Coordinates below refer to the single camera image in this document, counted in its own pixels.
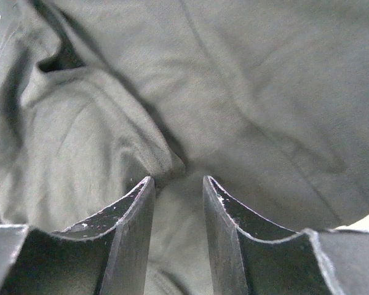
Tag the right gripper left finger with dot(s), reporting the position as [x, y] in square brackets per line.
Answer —
[106, 253]

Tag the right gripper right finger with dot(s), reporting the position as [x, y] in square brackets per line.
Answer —
[250, 254]

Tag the black graphic t-shirt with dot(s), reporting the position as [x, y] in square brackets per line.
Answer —
[269, 97]

